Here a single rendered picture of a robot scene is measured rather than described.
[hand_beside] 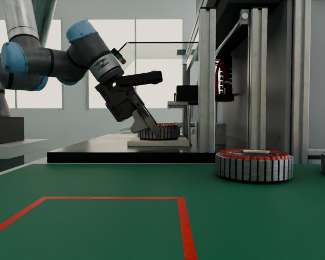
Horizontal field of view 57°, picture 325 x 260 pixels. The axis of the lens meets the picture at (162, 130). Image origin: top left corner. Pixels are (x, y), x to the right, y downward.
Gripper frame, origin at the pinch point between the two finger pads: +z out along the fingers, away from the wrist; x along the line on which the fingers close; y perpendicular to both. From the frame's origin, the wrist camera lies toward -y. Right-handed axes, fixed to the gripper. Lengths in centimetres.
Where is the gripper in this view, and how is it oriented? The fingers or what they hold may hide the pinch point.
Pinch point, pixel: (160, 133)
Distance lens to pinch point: 79.6
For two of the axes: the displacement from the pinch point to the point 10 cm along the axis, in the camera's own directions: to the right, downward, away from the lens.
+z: 5.7, 8.2, 0.3
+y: -8.2, 5.7, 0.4
